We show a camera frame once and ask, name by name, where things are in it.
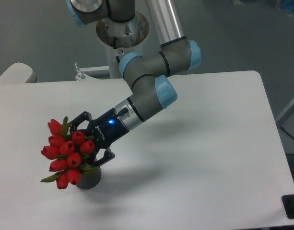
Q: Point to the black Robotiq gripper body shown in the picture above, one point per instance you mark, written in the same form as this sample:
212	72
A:
106	129

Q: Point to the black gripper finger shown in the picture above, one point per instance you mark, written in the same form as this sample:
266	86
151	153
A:
96	161
84	116

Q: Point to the red tulip bouquet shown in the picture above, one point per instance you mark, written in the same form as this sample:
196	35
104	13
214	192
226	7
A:
67	153

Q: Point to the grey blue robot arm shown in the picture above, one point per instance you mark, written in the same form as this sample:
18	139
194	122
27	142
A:
147	77

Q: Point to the dark grey ribbed vase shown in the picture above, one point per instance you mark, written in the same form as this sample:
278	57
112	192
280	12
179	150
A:
90	176

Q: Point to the white chair armrest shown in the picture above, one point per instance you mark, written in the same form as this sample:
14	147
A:
18	73

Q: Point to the white furniture at right edge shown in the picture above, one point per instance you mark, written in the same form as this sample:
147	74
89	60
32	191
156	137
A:
285	114

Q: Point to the black device at table edge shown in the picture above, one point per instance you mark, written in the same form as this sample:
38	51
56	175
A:
288	203

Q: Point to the clear container with blue items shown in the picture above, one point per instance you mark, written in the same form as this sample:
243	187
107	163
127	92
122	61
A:
286	6

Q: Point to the white metal base frame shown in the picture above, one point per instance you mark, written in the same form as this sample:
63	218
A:
100	72

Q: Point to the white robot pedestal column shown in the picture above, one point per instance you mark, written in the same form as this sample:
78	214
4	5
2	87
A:
122	38

